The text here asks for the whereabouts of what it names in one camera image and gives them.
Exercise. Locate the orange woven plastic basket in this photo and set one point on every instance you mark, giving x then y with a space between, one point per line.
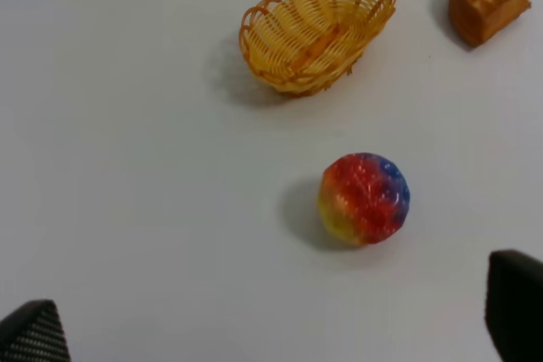
301 47

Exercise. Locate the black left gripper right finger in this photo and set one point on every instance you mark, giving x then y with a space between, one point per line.
513 306

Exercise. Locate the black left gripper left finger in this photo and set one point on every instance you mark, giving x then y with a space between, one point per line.
34 332

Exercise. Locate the brown waffle bread slice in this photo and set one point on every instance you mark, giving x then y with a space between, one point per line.
476 21

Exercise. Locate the rainbow coloured ball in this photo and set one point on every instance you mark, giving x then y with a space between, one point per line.
363 199

